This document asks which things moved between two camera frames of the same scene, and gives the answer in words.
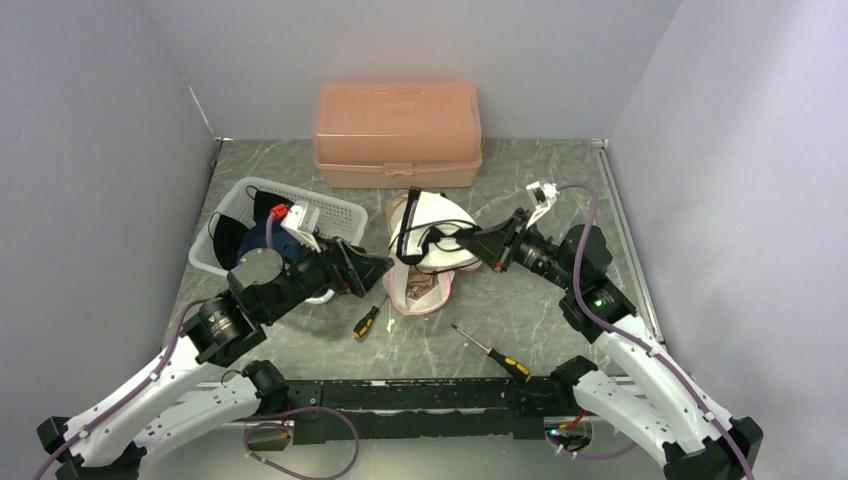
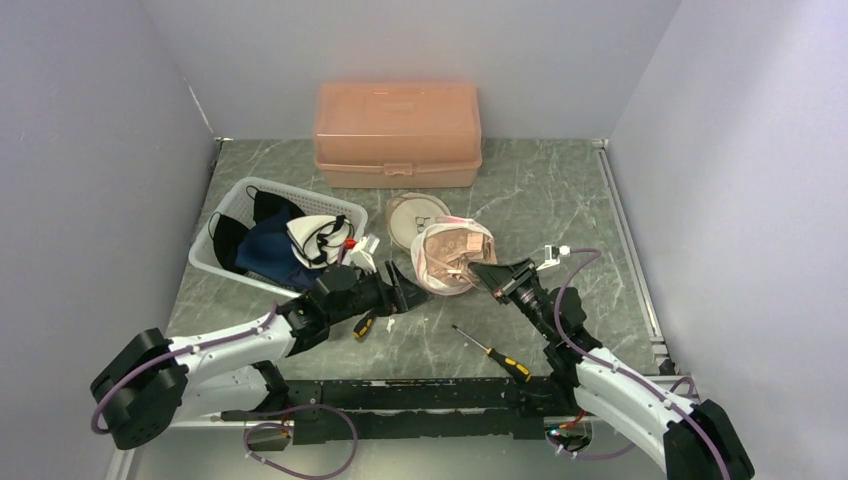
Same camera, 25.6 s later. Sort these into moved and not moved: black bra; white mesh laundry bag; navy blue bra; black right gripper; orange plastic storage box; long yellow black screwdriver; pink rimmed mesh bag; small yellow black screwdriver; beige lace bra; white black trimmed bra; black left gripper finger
Moved: black right gripper; pink rimmed mesh bag; white black trimmed bra; beige lace bra; black left gripper finger
Not moved: orange plastic storage box; white mesh laundry bag; small yellow black screwdriver; long yellow black screwdriver; navy blue bra; black bra
